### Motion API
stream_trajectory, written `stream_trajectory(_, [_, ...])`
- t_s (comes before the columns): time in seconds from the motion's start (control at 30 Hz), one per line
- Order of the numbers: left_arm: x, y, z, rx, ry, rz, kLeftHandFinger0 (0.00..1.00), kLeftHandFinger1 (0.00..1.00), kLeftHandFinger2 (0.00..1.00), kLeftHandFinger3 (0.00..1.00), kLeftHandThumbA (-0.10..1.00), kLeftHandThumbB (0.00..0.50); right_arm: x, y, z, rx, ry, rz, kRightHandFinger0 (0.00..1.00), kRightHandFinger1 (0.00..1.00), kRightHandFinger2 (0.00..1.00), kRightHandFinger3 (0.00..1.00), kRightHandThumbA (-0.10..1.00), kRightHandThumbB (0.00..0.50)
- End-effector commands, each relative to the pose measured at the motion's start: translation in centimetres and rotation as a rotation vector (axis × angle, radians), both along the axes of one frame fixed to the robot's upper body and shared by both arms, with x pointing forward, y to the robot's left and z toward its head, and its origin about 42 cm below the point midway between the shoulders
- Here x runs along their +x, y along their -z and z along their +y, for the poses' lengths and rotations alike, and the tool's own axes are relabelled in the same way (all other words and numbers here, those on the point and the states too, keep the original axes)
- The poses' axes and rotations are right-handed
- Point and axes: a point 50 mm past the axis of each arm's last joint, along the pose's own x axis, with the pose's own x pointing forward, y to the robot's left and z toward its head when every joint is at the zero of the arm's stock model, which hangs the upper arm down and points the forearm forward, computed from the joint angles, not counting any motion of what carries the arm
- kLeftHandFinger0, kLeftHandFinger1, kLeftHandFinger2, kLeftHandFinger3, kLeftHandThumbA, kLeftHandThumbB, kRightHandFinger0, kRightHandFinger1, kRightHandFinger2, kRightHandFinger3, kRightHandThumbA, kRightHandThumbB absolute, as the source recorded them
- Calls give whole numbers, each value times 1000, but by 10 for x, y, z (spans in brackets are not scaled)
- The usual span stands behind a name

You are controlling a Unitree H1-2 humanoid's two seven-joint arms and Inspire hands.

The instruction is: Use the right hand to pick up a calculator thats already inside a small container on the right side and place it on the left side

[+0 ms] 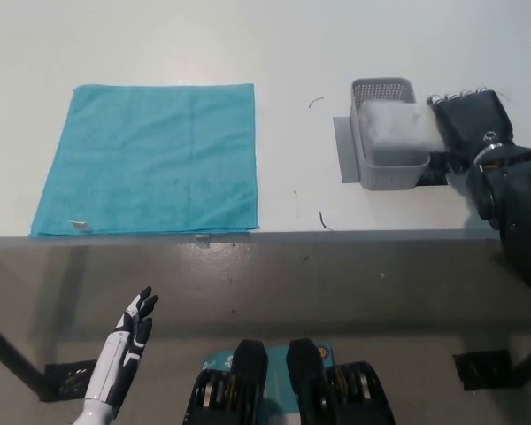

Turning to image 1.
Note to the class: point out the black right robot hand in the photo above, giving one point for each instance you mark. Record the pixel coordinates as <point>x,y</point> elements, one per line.
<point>473,124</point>

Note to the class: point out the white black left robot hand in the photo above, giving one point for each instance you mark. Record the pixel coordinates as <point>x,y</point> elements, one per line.
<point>117,358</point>

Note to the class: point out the black table foot plate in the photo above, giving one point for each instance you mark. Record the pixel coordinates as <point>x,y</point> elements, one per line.
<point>480,369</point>
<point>71,380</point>

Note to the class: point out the grey perforated plastic basket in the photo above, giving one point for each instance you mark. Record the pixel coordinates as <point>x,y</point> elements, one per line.
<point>391,177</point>

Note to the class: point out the black metal table leg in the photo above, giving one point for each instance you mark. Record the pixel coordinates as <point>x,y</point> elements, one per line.
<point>13,356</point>

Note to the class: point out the white towel tag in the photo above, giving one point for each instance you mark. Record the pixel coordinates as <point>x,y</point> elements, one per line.
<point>79,225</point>

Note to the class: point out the small white edge sticker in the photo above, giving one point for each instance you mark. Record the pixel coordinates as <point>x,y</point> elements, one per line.
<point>202,241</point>

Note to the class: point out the teal microfibre towel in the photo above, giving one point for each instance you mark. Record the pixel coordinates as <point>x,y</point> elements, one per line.
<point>146,159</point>

